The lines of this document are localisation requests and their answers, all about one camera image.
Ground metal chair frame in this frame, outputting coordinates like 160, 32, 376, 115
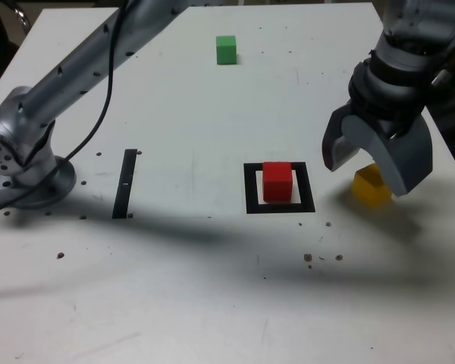
14, 7, 32, 32

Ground red cube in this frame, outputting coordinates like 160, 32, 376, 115
262, 161, 293, 202

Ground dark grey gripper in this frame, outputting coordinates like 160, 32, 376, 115
322, 99, 435, 197

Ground green cube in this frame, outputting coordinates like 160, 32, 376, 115
215, 35, 238, 65

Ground black tape square outline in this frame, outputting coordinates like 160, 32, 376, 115
243, 162, 316, 215

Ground black tape strip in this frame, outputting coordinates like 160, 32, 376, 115
111, 149, 138, 220

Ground yellow cube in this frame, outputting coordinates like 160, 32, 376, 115
351, 163, 394, 209

